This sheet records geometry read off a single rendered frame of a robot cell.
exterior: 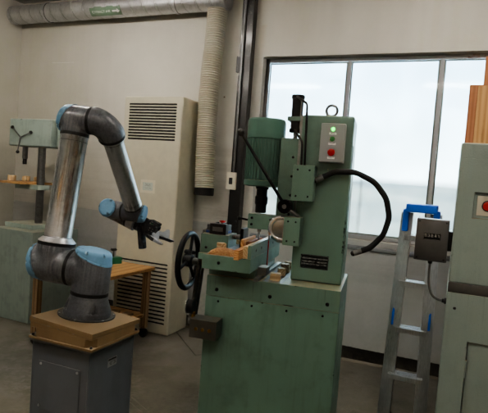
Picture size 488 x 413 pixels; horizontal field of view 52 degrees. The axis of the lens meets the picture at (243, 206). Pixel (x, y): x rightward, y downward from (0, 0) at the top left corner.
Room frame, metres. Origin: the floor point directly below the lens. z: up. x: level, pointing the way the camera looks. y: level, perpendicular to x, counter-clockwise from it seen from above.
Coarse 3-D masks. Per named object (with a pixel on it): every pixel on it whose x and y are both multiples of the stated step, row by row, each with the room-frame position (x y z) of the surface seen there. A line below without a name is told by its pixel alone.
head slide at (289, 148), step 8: (296, 136) 2.28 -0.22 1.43; (288, 144) 2.22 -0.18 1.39; (296, 144) 2.21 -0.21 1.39; (280, 152) 2.23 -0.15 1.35; (288, 152) 2.22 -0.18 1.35; (296, 152) 2.21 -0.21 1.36; (280, 160) 2.23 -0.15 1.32; (288, 160) 2.22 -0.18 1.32; (296, 160) 2.21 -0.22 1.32; (280, 168) 2.23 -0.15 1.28; (288, 168) 2.22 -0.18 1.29; (280, 176) 2.23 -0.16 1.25; (288, 176) 2.22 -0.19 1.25; (280, 184) 2.23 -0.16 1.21; (288, 184) 2.22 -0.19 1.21; (280, 192) 2.23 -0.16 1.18; (288, 192) 2.22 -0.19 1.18
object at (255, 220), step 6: (252, 216) 2.29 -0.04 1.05; (258, 216) 2.29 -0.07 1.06; (264, 216) 2.28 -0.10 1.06; (270, 216) 2.27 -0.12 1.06; (252, 222) 2.30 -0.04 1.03; (258, 222) 2.29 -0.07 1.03; (264, 222) 2.28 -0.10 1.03; (252, 228) 2.30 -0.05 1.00; (258, 228) 2.29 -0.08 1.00; (264, 228) 2.28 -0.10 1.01
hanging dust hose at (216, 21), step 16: (208, 16) 3.80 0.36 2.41; (224, 16) 3.81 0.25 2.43; (208, 32) 3.79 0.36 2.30; (224, 32) 3.81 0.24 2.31; (208, 48) 3.79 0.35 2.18; (208, 64) 3.77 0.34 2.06; (208, 80) 3.77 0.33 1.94; (208, 96) 3.77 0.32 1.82; (208, 112) 3.77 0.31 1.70; (208, 128) 3.77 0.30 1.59; (208, 144) 3.77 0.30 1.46; (208, 160) 3.77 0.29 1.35; (208, 176) 3.77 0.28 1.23; (208, 192) 3.77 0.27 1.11
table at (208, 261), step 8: (232, 248) 2.29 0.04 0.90; (272, 248) 2.43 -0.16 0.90; (200, 256) 2.30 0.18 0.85; (208, 256) 2.07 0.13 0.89; (216, 256) 2.06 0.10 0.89; (224, 256) 2.05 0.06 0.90; (256, 256) 2.11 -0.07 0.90; (264, 256) 2.27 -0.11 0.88; (272, 256) 2.45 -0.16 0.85; (208, 264) 2.07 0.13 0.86; (216, 264) 2.06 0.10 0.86; (224, 264) 2.05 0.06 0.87; (232, 264) 2.04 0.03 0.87; (240, 264) 2.03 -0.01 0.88; (248, 264) 2.02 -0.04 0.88; (256, 264) 2.12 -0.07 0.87; (264, 264) 2.28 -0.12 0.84; (240, 272) 2.03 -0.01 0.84; (248, 272) 2.02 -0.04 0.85
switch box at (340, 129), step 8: (328, 128) 2.08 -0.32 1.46; (336, 128) 2.07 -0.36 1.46; (344, 128) 2.06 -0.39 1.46; (328, 136) 2.08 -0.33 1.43; (336, 136) 2.07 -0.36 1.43; (344, 136) 2.06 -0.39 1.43; (320, 144) 2.09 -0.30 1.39; (336, 144) 2.07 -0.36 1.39; (344, 144) 2.09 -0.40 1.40; (320, 152) 2.09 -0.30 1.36; (336, 152) 2.07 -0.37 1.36; (320, 160) 2.08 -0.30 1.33; (328, 160) 2.07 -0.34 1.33; (336, 160) 2.07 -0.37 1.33
